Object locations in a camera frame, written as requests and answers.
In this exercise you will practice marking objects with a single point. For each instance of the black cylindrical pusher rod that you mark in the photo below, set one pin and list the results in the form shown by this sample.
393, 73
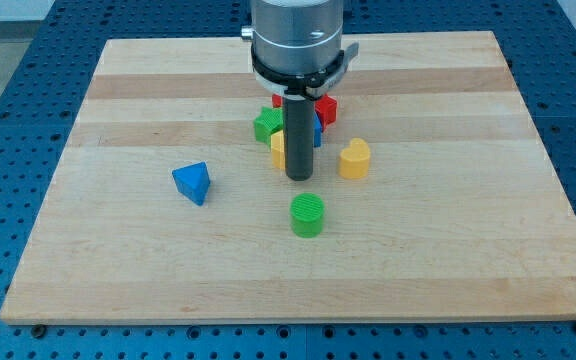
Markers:
298, 154

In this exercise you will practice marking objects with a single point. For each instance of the blue triangle block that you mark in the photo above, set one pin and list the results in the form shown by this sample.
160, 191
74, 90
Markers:
193, 181

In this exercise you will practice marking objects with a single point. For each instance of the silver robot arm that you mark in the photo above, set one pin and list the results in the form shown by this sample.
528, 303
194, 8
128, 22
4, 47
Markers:
296, 53

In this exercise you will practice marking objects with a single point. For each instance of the yellow heart block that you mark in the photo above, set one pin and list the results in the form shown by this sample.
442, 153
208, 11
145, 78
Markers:
354, 160

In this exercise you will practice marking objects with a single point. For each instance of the blue block behind rod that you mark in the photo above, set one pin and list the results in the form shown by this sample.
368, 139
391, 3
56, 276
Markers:
317, 139

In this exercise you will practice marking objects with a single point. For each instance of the red block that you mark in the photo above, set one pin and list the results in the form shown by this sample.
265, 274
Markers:
326, 109

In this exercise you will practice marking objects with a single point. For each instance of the green star block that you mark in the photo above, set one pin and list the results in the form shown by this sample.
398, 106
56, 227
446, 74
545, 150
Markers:
268, 122

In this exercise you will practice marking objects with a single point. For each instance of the yellow block behind rod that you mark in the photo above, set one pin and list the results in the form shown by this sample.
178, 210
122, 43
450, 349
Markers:
277, 148

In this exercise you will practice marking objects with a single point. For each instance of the green cylinder block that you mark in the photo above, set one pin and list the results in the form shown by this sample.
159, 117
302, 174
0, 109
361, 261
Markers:
307, 214

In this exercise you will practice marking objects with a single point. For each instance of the wooden board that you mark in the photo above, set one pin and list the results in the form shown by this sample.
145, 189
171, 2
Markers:
461, 217

